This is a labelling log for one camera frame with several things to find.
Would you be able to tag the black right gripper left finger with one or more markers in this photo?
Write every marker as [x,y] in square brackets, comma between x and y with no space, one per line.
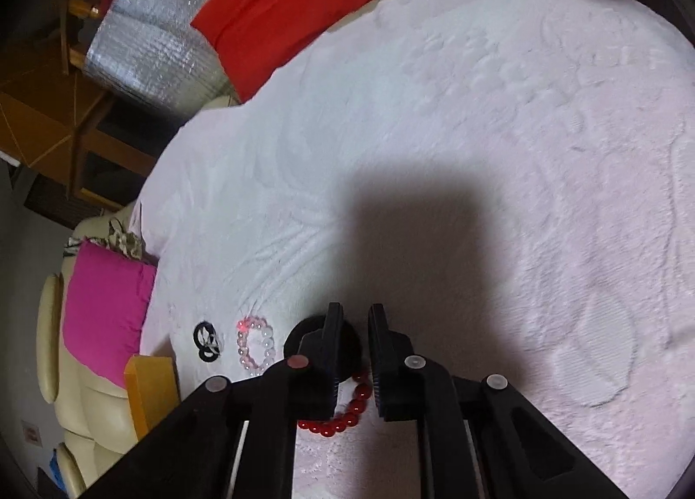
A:
[234,440]

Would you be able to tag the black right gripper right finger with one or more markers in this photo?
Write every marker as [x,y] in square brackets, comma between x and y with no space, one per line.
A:
[475,439]

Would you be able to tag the orange tray box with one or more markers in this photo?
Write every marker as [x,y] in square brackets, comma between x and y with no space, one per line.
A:
[152,391]

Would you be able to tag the cream leather sofa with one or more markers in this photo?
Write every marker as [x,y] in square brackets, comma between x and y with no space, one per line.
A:
[93,413]

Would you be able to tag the magenta pillow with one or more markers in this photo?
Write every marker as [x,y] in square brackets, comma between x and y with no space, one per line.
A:
[107,300]

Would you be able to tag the patterned grey cloth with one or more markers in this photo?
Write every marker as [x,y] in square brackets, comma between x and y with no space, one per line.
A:
[117,239]

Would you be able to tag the pink white blanket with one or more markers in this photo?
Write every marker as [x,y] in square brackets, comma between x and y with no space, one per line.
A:
[513,180]

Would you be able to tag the silver foil insulation panel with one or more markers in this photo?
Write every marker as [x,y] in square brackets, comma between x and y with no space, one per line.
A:
[147,51]

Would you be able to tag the red pillow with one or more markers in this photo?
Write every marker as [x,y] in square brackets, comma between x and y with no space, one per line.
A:
[253,38]

